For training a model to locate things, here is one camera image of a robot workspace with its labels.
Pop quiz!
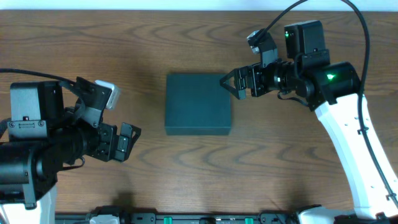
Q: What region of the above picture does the black gift box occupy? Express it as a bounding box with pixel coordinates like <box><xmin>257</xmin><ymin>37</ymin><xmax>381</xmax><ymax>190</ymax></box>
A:
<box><xmin>164</xmin><ymin>73</ymin><xmax>232</xmax><ymax>136</ymax></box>

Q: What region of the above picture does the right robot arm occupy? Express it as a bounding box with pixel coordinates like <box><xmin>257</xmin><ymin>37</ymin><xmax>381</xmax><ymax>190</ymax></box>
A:
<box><xmin>220</xmin><ymin>20</ymin><xmax>397</xmax><ymax>223</ymax></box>

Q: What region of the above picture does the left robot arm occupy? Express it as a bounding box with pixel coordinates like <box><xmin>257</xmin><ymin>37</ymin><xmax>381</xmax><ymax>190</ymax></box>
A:
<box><xmin>1</xmin><ymin>78</ymin><xmax>141</xmax><ymax>223</ymax></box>

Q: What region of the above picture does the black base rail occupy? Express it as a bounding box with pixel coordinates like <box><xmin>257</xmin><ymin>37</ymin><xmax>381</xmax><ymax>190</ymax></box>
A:
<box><xmin>55</xmin><ymin>212</ymin><xmax>299</xmax><ymax>224</ymax></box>

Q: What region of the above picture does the left black cable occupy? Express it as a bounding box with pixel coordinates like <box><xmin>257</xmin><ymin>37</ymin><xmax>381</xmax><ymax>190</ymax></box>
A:
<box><xmin>0</xmin><ymin>68</ymin><xmax>77</xmax><ymax>85</ymax></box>

